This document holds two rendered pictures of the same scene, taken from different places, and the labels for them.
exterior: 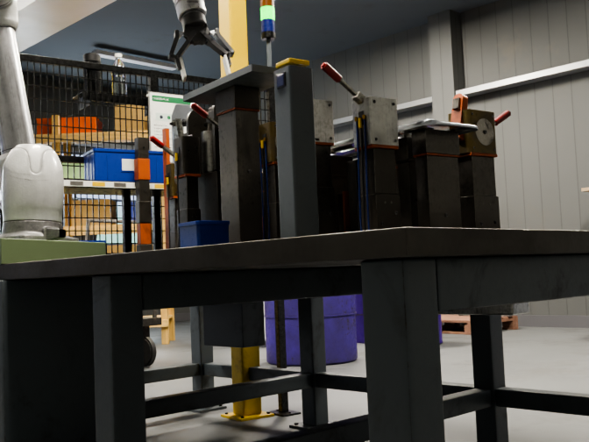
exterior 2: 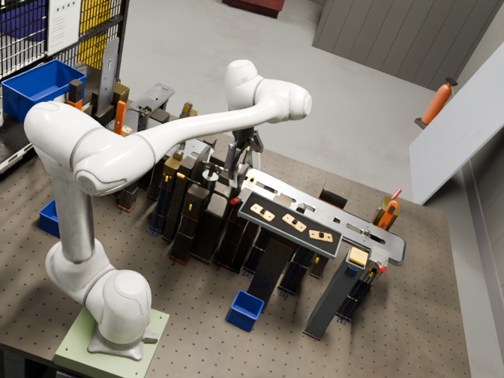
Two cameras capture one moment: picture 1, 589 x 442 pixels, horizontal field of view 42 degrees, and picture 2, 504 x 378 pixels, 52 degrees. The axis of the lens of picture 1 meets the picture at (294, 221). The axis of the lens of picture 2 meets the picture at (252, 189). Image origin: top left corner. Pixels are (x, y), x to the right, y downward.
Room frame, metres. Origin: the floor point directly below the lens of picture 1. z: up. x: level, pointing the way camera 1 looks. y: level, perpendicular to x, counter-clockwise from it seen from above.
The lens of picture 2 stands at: (1.22, 1.29, 2.35)
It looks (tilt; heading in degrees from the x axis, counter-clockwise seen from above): 38 degrees down; 313
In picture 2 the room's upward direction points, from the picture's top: 21 degrees clockwise
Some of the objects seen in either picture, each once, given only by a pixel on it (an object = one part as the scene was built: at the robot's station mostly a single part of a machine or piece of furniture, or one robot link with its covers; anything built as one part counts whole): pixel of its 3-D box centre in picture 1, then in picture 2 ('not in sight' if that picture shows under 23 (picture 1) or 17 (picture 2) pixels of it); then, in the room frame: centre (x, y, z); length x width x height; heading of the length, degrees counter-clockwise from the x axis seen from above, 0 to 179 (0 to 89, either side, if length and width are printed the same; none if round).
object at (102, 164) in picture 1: (125, 168); (45, 92); (3.07, 0.67, 1.10); 0.30 x 0.17 x 0.13; 120
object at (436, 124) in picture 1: (296, 163); (256, 182); (2.42, -0.01, 1.00); 1.38 x 0.22 x 0.02; 36
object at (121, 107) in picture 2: (167, 196); (115, 152); (2.81, 0.46, 0.95); 0.03 x 0.01 x 0.50; 36
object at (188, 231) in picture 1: (204, 239); (244, 311); (2.01, 0.24, 0.75); 0.11 x 0.10 x 0.09; 36
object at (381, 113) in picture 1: (373, 174); (360, 287); (1.85, -0.20, 0.88); 0.12 x 0.07 x 0.36; 126
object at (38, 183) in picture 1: (32, 183); (124, 301); (2.11, 0.72, 0.92); 0.18 x 0.16 x 0.22; 23
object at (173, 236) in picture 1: (174, 214); (130, 178); (2.71, 0.42, 0.87); 0.10 x 0.07 x 0.35; 126
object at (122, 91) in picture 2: not in sight; (113, 120); (3.11, 0.33, 0.88); 0.08 x 0.08 x 0.36; 36
